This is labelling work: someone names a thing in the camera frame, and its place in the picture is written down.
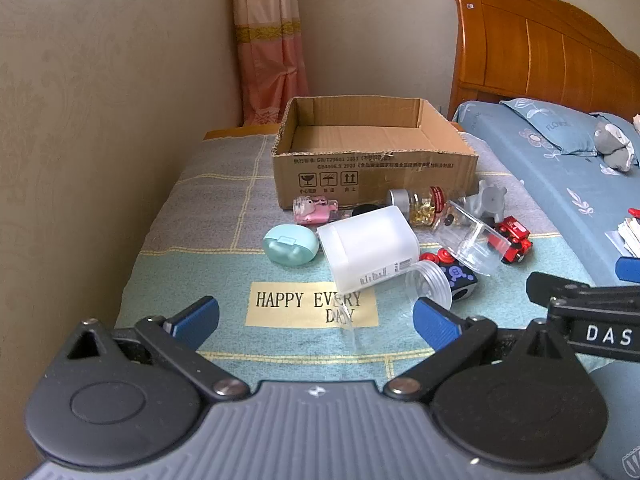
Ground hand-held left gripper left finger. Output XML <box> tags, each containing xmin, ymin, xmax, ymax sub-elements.
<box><xmin>67</xmin><ymin>296</ymin><xmax>251</xmax><ymax>403</ymax></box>

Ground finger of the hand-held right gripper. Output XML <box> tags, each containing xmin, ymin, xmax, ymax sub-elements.
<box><xmin>526</xmin><ymin>271</ymin><xmax>640</xmax><ymax>311</ymax></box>
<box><xmin>616</xmin><ymin>256</ymin><xmax>640</xmax><ymax>282</ymax></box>

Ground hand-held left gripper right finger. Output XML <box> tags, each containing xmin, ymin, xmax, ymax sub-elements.
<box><xmin>384</xmin><ymin>297</ymin><xmax>576</xmax><ymax>403</ymax></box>

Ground clear round plastic jar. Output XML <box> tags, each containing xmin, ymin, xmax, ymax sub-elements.
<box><xmin>404</xmin><ymin>261</ymin><xmax>453</xmax><ymax>311</ymax></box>

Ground blue toy car red wheels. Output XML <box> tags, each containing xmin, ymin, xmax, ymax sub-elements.
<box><xmin>419</xmin><ymin>247</ymin><xmax>481</xmax><ymax>303</ymax></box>

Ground red toy train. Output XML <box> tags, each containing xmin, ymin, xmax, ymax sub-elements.
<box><xmin>487</xmin><ymin>216</ymin><xmax>534</xmax><ymax>265</ymax></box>

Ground white translucent plastic container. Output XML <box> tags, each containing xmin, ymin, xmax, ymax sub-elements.
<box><xmin>316</xmin><ymin>206</ymin><xmax>420</xmax><ymax>291</ymax></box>

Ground grey elephant toy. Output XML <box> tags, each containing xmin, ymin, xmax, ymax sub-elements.
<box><xmin>462</xmin><ymin>180</ymin><xmax>508</xmax><ymax>223</ymax></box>

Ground teal earbud case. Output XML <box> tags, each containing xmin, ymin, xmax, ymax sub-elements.
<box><xmin>263</xmin><ymin>223</ymin><xmax>320</xmax><ymax>264</ymax></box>

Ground pink keychain bottle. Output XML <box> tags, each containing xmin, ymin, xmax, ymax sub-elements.
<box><xmin>293</xmin><ymin>196</ymin><xmax>339</xmax><ymax>225</ymax></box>

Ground cardboard box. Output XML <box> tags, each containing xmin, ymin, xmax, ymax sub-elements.
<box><xmin>271</xmin><ymin>96</ymin><xmax>479</xmax><ymax>209</ymax></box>

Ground stack of papers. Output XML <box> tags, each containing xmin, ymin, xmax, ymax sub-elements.
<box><xmin>605</xmin><ymin>217</ymin><xmax>640</xmax><ymax>258</ymax></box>

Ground clear rectangular plastic box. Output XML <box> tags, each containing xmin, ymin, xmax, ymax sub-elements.
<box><xmin>434</xmin><ymin>200</ymin><xmax>512</xmax><ymax>278</ymax></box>

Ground bed with blue floral sheet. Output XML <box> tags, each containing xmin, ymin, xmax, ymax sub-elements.
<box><xmin>452</xmin><ymin>100</ymin><xmax>640</xmax><ymax>480</ymax></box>

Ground yellow capsule bottle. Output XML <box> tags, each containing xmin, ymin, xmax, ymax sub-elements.
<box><xmin>389</xmin><ymin>186</ymin><xmax>453</xmax><ymax>228</ymax></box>

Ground printed plaid blanket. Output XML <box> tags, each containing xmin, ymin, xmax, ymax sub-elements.
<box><xmin>112</xmin><ymin>132</ymin><xmax>601</xmax><ymax>401</ymax></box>

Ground grey plush toy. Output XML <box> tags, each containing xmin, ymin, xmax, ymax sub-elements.
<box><xmin>593</xmin><ymin>121</ymin><xmax>640</xmax><ymax>173</ymax></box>

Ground blue floral pillow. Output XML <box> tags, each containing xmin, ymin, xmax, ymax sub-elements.
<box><xmin>500</xmin><ymin>97</ymin><xmax>608</xmax><ymax>156</ymax></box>

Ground wooden bed headboard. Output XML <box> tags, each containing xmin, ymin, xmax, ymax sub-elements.
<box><xmin>446</xmin><ymin>0</ymin><xmax>640</xmax><ymax>123</ymax></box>

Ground pink patterned curtain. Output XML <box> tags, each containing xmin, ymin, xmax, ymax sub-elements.
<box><xmin>229</xmin><ymin>0</ymin><xmax>311</xmax><ymax>126</ymax></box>

